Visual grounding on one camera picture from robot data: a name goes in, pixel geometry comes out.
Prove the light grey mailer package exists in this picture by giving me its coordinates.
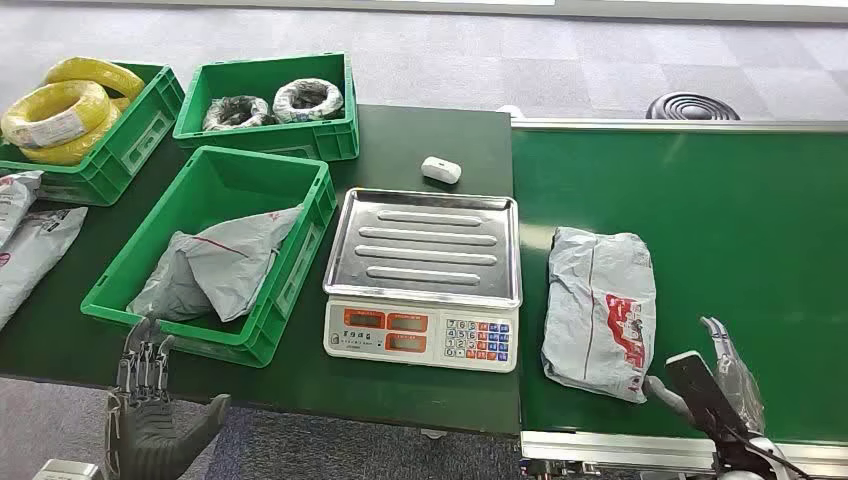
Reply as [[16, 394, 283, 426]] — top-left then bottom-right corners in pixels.
[[181, 205, 305, 324]]

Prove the large green plastic basket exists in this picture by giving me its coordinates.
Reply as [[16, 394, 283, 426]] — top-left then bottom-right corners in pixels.
[[80, 145, 338, 369]]

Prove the electronic weighing scale steel tray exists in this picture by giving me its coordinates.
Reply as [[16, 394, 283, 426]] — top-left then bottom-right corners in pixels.
[[322, 188, 523, 374]]

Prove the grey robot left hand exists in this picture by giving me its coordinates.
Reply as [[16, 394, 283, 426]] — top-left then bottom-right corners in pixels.
[[105, 317, 232, 480]]

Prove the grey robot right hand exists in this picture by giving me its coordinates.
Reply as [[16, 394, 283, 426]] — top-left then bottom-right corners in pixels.
[[645, 316, 767, 447]]

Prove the black ribbed round disc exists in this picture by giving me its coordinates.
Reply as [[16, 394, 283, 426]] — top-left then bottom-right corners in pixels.
[[645, 91, 742, 122]]

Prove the black wire coil white wrap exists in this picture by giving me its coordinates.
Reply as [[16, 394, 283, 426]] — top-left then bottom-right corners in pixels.
[[272, 78, 345, 125]]

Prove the green basket with black coils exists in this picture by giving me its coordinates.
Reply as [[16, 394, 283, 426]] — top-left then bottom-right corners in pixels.
[[172, 52, 360, 163]]

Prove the yellow wire coil with label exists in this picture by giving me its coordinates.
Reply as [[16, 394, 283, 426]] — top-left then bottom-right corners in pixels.
[[1, 80, 113, 150]]

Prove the grey package with red print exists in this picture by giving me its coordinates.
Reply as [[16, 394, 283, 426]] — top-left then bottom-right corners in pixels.
[[541, 226, 658, 405]]

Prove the green basket with yellow coils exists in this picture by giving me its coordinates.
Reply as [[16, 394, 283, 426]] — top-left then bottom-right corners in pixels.
[[0, 61, 186, 207]]

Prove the dark grey mailer package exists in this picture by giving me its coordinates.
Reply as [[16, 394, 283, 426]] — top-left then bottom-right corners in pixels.
[[125, 231, 221, 324]]

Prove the grey printed mailer package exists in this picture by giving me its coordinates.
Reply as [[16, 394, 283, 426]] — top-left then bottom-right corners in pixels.
[[0, 207, 89, 331], [0, 170, 44, 250]]

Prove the green conveyor belt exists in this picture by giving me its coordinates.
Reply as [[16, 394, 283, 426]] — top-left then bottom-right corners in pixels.
[[510, 119, 848, 473]]

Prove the small white plastic device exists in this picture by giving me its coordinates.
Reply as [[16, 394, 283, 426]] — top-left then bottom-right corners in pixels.
[[420, 156, 463, 185]]

